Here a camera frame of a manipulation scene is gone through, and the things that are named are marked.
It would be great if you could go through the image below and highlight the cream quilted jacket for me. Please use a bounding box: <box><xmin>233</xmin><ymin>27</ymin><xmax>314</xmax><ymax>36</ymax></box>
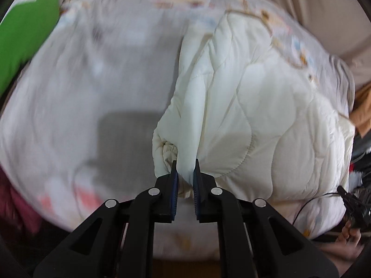
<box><xmin>152</xmin><ymin>12</ymin><xmax>354</xmax><ymax>202</ymax></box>

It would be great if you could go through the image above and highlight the orange fabric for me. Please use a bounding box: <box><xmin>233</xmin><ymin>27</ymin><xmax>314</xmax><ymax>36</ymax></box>
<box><xmin>350</xmin><ymin>83</ymin><xmax>371</xmax><ymax>138</ymax></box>

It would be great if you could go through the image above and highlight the green object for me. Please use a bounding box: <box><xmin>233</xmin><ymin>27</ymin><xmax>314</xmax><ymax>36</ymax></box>
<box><xmin>0</xmin><ymin>0</ymin><xmax>60</xmax><ymax>94</ymax></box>

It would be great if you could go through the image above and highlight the black cable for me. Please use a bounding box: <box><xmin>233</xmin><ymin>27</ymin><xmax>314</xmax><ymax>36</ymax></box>
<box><xmin>291</xmin><ymin>192</ymin><xmax>343</xmax><ymax>228</ymax></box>

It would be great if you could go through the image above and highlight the person's right hand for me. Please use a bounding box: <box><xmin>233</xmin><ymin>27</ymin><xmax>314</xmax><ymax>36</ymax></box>
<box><xmin>335</xmin><ymin>221</ymin><xmax>363</xmax><ymax>261</ymax></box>

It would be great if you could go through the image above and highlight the maroon clothing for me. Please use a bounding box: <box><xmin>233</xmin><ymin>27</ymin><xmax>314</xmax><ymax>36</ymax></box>
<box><xmin>0</xmin><ymin>168</ymin><xmax>43</xmax><ymax>235</ymax></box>

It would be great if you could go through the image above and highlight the grey floral blanket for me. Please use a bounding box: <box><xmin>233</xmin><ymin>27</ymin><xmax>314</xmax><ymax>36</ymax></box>
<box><xmin>0</xmin><ymin>0</ymin><xmax>356</xmax><ymax>260</ymax></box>

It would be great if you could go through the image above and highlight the beige curtain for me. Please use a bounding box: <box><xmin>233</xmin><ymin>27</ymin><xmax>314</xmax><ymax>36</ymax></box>
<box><xmin>272</xmin><ymin>0</ymin><xmax>370</xmax><ymax>89</ymax></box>

